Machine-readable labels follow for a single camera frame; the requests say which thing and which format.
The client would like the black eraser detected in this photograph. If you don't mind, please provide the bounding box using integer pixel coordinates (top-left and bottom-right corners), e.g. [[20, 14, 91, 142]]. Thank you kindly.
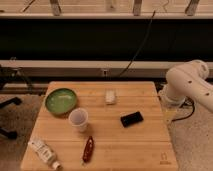
[[120, 112, 143, 127]]

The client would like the white plastic cup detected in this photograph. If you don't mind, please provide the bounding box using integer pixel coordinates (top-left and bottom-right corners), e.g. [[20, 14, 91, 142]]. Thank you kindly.
[[68, 108, 88, 132]]

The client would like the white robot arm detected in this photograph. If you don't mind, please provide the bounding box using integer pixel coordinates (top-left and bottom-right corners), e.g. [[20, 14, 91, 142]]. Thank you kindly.
[[160, 60, 213, 113]]

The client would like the black hanging cable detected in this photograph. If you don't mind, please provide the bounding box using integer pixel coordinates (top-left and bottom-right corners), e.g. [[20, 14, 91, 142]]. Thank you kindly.
[[118, 9, 157, 78]]

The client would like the wooden board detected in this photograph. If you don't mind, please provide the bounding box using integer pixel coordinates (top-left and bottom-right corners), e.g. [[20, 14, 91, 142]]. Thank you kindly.
[[20, 81, 179, 171]]

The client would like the black cable by robot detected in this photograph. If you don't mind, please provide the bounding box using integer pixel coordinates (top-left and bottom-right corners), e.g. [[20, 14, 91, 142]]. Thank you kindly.
[[171, 97, 196, 123]]

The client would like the black office chair base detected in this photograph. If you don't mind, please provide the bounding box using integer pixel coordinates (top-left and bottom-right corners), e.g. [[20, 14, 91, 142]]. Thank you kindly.
[[0, 64, 34, 140]]

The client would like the red pocket knife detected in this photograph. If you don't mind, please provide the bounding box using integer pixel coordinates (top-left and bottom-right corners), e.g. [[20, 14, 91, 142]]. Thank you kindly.
[[82, 136, 94, 163]]

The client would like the white sponge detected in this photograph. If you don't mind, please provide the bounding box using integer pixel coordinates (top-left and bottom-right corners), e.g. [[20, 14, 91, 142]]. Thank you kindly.
[[105, 90, 116, 105]]

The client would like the green bowl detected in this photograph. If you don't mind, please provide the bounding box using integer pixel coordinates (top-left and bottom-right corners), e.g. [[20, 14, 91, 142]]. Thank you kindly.
[[45, 88, 77, 117]]

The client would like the white plastic bottle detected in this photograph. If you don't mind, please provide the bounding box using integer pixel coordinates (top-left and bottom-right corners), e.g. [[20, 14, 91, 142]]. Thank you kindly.
[[28, 138, 61, 170]]

